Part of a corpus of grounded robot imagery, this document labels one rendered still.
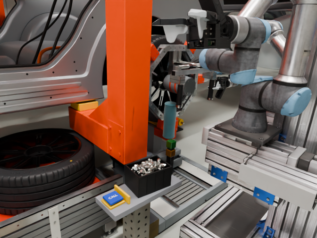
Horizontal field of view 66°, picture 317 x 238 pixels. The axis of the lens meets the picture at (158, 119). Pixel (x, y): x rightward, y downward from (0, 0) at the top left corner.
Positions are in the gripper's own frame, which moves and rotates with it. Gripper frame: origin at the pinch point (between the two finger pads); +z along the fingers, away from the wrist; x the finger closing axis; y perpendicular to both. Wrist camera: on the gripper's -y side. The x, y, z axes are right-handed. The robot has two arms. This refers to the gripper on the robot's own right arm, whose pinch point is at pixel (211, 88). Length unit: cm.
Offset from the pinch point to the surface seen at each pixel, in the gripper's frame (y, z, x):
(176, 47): 27.7, 17.6, -20.4
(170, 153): -24, 63, 21
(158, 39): 32, 27, -29
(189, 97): -11.6, -2.1, -20.7
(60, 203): -44, 114, -4
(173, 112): -14.8, 29.7, -8.3
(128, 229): -60, 89, 18
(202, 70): 13.6, 10.6, -1.4
